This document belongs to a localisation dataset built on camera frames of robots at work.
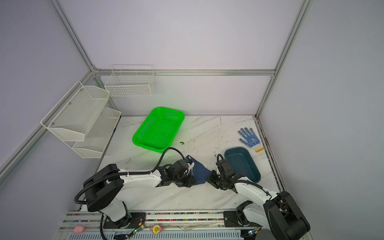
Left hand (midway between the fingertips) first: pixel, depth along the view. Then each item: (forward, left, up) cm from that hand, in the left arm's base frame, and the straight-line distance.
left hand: (194, 183), depth 83 cm
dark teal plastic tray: (+16, -30, -3) cm, 34 cm away
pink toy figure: (-22, +55, -2) cm, 59 cm away
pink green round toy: (-22, +17, +2) cm, 28 cm away
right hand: (+2, -6, 0) cm, 7 cm away
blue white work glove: (+30, -42, -2) cm, 52 cm away
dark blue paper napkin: (+7, -4, -4) cm, 9 cm away
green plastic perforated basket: (+41, +28, -3) cm, 49 cm away
